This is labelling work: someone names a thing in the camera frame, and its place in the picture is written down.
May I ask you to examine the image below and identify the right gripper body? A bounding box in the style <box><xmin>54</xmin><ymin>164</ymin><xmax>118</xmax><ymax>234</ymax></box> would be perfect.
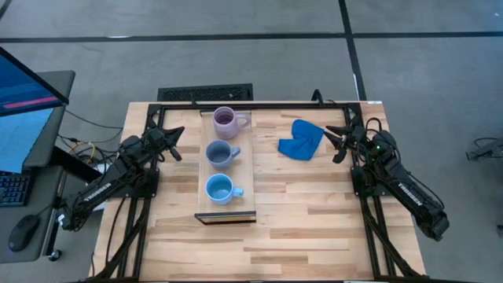
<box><xmin>332</xmin><ymin>124</ymin><xmax>365</xmax><ymax>164</ymax></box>

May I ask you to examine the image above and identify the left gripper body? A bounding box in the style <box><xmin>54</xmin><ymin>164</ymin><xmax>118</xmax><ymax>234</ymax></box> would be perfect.
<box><xmin>146</xmin><ymin>125</ymin><xmax>183</xmax><ymax>163</ymax></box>

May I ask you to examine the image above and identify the grey-blue mug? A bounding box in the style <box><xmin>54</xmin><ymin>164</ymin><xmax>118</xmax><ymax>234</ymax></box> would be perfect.
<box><xmin>205</xmin><ymin>139</ymin><xmax>242</xmax><ymax>171</ymax></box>

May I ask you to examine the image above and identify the purple mug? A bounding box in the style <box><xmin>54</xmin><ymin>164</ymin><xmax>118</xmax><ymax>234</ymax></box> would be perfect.
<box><xmin>211</xmin><ymin>105</ymin><xmax>252</xmax><ymax>141</ymax></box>

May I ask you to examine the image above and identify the light blue mug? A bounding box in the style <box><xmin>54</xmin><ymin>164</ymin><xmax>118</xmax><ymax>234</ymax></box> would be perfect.
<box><xmin>204</xmin><ymin>173</ymin><xmax>245</xmax><ymax>207</ymax></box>

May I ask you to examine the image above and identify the blue cloth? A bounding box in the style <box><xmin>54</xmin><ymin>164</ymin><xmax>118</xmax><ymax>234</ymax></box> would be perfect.
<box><xmin>277</xmin><ymin>119</ymin><xmax>326</xmax><ymax>162</ymax></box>

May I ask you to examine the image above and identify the grey side desk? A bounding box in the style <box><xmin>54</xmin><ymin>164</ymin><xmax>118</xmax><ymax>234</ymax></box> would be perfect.
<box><xmin>0</xmin><ymin>70</ymin><xmax>76</xmax><ymax>265</ymax></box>

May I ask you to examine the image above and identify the computer monitor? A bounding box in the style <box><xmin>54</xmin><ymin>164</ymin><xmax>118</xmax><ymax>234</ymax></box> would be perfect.
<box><xmin>0</xmin><ymin>46</ymin><xmax>71</xmax><ymax>175</ymax></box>

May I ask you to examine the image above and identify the backlit keyboard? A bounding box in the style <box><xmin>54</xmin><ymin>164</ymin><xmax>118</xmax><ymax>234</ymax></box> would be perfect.
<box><xmin>0</xmin><ymin>171</ymin><xmax>32</xmax><ymax>208</ymax></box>

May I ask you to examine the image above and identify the black computer mouse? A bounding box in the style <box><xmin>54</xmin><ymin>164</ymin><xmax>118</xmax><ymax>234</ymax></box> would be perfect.
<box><xmin>7</xmin><ymin>214</ymin><xmax>41</xmax><ymax>253</ymax></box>

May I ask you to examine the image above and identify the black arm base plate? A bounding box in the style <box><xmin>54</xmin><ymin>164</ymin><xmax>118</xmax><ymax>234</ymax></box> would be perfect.
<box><xmin>351</xmin><ymin>164</ymin><xmax>394</xmax><ymax>198</ymax></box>
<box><xmin>102</xmin><ymin>168</ymin><xmax>160</xmax><ymax>200</ymax></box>

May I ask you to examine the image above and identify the yellow cable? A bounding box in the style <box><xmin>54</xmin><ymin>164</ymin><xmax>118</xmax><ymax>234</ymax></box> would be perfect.
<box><xmin>67</xmin><ymin>140</ymin><xmax>97</xmax><ymax>164</ymax></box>

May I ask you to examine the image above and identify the black aluminium table frame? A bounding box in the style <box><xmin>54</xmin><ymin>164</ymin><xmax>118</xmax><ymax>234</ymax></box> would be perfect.
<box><xmin>78</xmin><ymin>100</ymin><xmax>428</xmax><ymax>283</ymax></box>

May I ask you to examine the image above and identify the black floor stand with cables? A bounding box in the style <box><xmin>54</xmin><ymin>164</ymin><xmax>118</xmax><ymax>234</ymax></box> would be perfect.
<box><xmin>465</xmin><ymin>137</ymin><xmax>503</xmax><ymax>162</ymax></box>

